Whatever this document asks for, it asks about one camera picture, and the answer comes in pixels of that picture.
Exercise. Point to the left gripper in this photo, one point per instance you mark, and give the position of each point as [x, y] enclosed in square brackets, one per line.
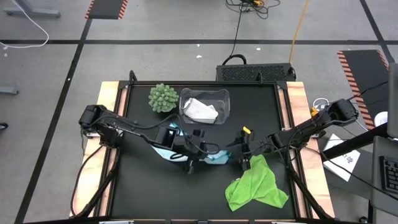
[192, 147]

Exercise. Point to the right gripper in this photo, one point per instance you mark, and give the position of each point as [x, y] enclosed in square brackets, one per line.
[252, 146]

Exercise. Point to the light blue microfiber towel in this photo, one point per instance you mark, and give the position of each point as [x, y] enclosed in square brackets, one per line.
[217, 158]

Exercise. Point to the white waffle-weave towel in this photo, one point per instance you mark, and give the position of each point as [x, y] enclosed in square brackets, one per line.
[199, 110]

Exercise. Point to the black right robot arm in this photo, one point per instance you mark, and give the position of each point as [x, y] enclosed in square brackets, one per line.
[311, 126]

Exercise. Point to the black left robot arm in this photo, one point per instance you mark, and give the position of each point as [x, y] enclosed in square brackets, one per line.
[124, 128]

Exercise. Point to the green microfiber towel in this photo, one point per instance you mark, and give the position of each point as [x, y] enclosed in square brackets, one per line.
[255, 186]

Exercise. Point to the small yellow tape marker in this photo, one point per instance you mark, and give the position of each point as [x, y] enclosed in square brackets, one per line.
[247, 130]

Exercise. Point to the clear plastic bin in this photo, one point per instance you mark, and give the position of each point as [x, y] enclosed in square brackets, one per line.
[222, 96]

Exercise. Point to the potted green succulent plant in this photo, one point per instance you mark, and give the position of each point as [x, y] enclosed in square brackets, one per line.
[163, 98]

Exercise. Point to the black perforated computer case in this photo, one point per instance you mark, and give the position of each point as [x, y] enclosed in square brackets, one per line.
[255, 73]

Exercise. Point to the wooden table side board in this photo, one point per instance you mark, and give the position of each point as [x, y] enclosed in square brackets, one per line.
[297, 93]
[107, 93]

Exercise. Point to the white paper sheet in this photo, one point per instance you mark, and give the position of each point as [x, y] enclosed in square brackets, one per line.
[342, 165]

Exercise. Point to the black diagonal metal beam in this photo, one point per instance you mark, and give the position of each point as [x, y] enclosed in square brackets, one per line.
[351, 143]

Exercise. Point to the grey office desk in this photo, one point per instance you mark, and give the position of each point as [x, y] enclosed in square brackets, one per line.
[384, 146]

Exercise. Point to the white round cup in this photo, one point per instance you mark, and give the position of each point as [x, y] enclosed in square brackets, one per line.
[382, 119]

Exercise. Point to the black orange-striped floor mat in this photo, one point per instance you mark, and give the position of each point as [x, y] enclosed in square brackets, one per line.
[367, 71]
[105, 9]

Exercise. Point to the black computer keyboard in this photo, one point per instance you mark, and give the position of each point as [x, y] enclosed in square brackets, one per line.
[390, 174]

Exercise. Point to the grey desk monitor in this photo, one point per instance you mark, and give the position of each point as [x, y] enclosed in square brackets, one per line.
[393, 99]

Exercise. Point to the grey metal desk foot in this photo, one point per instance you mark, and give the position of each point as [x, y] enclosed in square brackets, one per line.
[31, 12]
[7, 90]

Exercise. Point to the black metal table frame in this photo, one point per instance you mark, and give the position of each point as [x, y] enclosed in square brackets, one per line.
[127, 84]

